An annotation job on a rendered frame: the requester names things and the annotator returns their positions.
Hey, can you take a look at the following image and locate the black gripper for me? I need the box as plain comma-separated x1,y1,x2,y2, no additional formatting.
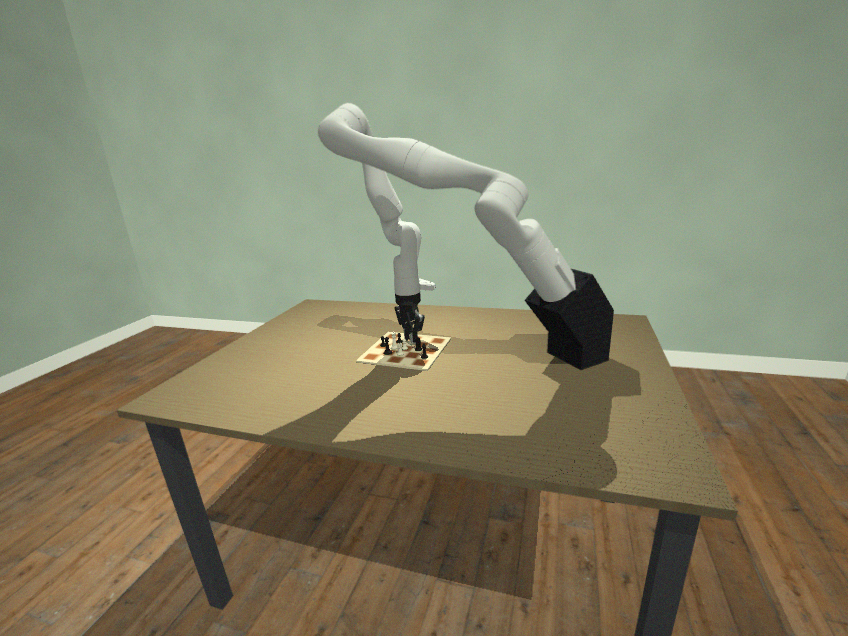
395,292,425,344

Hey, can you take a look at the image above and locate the cream and brown chessboard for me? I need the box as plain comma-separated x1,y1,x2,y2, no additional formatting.
356,332,451,371

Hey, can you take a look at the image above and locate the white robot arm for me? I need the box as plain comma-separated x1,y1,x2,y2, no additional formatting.
318,103,576,302

